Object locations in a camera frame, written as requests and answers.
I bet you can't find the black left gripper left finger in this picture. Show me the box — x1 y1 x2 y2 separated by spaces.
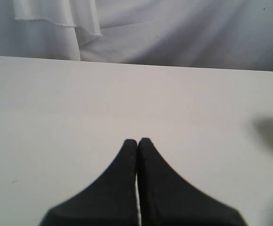
40 139 137 226

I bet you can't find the white fabric backdrop curtain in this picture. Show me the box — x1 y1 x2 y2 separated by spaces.
0 0 273 71

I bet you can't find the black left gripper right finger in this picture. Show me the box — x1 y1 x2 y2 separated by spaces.
137 138 247 226

